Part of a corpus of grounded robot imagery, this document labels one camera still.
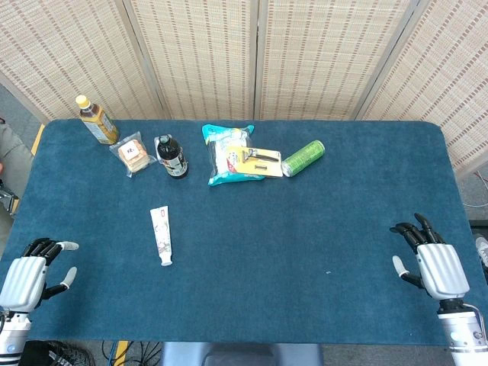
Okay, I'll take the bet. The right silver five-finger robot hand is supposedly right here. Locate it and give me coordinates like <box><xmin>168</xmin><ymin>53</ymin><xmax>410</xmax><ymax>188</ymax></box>
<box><xmin>389</xmin><ymin>212</ymin><xmax>470</xmax><ymax>303</ymax></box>

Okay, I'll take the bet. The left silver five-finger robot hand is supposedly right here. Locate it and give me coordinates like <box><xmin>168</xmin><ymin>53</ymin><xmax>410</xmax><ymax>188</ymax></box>
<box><xmin>0</xmin><ymin>237</ymin><xmax>80</xmax><ymax>312</ymax></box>

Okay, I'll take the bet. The white toothpaste tube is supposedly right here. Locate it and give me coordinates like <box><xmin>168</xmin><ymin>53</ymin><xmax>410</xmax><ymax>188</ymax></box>
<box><xmin>149</xmin><ymin>204</ymin><xmax>172</xmax><ymax>260</ymax></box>

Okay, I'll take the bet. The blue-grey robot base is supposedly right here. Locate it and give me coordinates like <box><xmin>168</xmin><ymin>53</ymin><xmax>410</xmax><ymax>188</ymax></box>
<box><xmin>159</xmin><ymin>342</ymin><xmax>325</xmax><ymax>366</ymax></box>

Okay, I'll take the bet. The yellow-capped tea bottle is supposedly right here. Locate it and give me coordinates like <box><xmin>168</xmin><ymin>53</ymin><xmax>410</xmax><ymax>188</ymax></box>
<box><xmin>75</xmin><ymin>95</ymin><xmax>120</xmax><ymax>146</ymax></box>

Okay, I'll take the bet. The white shoe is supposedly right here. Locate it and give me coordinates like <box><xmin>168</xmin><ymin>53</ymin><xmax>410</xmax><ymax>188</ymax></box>
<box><xmin>475</xmin><ymin>236</ymin><xmax>488</xmax><ymax>270</ymax></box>

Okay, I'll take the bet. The black mesh object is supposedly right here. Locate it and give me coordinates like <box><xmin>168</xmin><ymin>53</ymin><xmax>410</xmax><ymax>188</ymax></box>
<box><xmin>22</xmin><ymin>340</ymin><xmax>95</xmax><ymax>366</ymax></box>

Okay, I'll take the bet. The person in grey clothes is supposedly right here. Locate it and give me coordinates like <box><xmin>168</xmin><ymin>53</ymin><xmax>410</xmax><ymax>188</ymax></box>
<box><xmin>0</xmin><ymin>117</ymin><xmax>34</xmax><ymax>199</ymax></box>

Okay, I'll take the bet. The bagged bread in clear wrapper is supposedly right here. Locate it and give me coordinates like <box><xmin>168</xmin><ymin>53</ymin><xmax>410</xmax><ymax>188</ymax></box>
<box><xmin>108</xmin><ymin>131</ymin><xmax>158</xmax><ymax>179</ymax></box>

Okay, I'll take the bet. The blue table mat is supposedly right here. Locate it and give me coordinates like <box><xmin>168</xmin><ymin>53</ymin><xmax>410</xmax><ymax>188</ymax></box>
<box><xmin>0</xmin><ymin>119</ymin><xmax>488</xmax><ymax>347</ymax></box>

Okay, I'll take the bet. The green drink can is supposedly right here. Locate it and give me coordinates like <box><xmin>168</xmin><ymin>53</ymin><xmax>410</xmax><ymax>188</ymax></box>
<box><xmin>281</xmin><ymin>140</ymin><xmax>326</xmax><ymax>178</ymax></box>

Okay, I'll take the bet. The dark glass sauce bottle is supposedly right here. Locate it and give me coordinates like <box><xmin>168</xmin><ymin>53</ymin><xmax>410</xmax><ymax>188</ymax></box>
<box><xmin>154</xmin><ymin>133</ymin><xmax>189</xmax><ymax>179</ymax></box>

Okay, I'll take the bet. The razor on yellow card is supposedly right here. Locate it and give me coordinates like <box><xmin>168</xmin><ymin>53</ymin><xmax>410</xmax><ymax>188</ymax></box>
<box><xmin>225</xmin><ymin>146</ymin><xmax>284</xmax><ymax>178</ymax></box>

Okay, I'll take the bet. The teal wet wipes pack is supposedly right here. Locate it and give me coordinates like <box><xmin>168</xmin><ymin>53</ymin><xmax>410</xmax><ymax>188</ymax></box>
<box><xmin>201</xmin><ymin>124</ymin><xmax>267</xmax><ymax>187</ymax></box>

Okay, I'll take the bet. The woven bamboo folding screen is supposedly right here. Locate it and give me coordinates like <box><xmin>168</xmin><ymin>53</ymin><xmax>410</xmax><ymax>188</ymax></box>
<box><xmin>0</xmin><ymin>0</ymin><xmax>488</xmax><ymax>180</ymax></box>

